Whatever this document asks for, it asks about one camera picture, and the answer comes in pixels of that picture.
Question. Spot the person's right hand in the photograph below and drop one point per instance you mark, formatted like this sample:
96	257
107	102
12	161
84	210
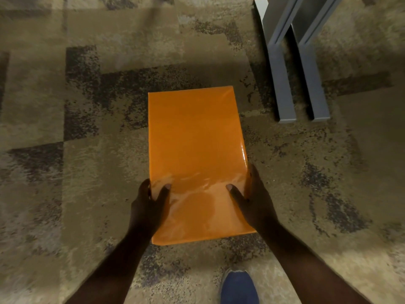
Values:
257	205

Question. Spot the person's left hand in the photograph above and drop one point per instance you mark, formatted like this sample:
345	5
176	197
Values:
146	208

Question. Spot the person's right thumb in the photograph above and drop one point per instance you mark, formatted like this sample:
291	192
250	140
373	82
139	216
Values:
236	196

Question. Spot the person's left thumb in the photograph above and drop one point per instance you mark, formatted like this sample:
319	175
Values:
162	195

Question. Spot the orange padded envelope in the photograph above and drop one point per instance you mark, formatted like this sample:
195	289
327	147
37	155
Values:
197	161

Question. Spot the person's left forearm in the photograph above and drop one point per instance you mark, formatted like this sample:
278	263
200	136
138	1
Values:
107	269

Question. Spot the person's right forearm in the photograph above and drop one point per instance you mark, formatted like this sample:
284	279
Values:
311	269

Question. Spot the blue shoe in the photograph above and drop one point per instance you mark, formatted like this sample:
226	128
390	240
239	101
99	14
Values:
238	286

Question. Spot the grey metal table leg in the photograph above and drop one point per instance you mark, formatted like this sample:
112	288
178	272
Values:
311	69
280	60

